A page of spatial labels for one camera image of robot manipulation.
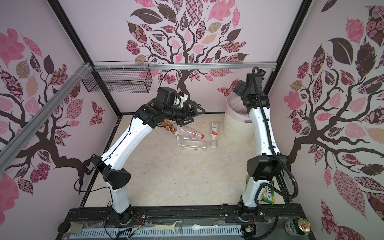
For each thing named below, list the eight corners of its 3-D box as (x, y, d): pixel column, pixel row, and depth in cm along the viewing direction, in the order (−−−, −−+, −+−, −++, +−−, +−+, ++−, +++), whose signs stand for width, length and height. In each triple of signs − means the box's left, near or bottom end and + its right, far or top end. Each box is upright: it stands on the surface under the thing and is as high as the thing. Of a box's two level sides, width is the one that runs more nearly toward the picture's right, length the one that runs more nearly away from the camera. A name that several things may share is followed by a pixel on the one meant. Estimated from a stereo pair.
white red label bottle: (209, 148, 101) (210, 144, 97) (211, 126, 114) (212, 121, 110) (216, 148, 100) (217, 144, 96) (217, 126, 113) (218, 122, 109)
